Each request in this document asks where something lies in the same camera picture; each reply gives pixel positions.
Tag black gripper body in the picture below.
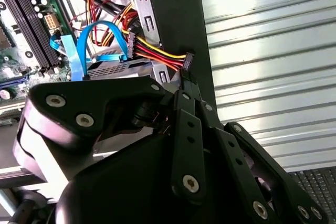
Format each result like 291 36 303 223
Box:
55 134 274 224

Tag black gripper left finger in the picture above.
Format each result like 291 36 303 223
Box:
13 73 208 205

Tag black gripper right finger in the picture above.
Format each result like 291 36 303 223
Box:
190 73 329 224

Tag yellow red power wire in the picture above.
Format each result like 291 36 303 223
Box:
122 29 195 74

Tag blue data wire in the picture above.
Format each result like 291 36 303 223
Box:
76 20 130 81

